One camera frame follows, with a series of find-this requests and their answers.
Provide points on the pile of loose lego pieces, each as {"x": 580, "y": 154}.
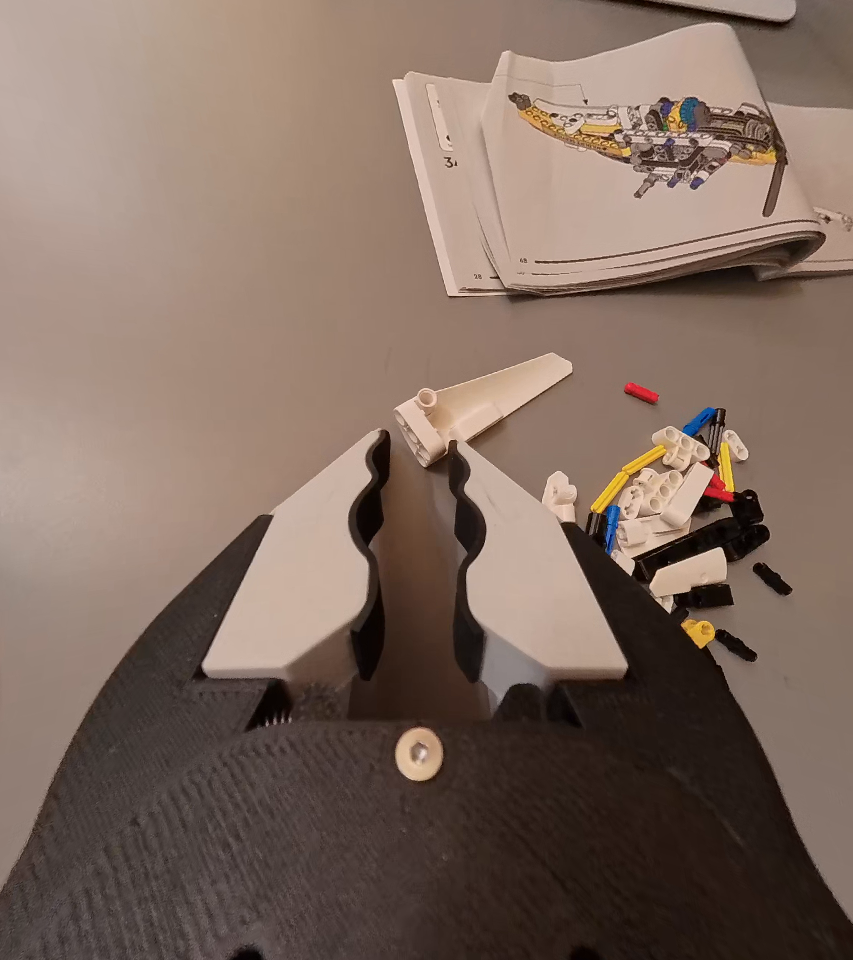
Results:
{"x": 666, "y": 495}

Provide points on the white curved lego piece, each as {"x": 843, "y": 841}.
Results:
{"x": 560, "y": 499}

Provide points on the open lego instruction booklet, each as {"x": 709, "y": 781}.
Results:
{"x": 621, "y": 210}

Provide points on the thin lego instruction booklet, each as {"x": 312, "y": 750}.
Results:
{"x": 441, "y": 187}

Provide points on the white lego wing piece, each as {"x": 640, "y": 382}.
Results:
{"x": 501, "y": 390}

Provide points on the red lego pin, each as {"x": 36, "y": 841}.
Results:
{"x": 641, "y": 392}

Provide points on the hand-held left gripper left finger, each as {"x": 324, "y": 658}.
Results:
{"x": 299, "y": 585}

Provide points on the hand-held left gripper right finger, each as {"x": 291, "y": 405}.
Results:
{"x": 539, "y": 600}

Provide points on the black lego pin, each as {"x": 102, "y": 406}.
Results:
{"x": 772, "y": 577}
{"x": 735, "y": 645}

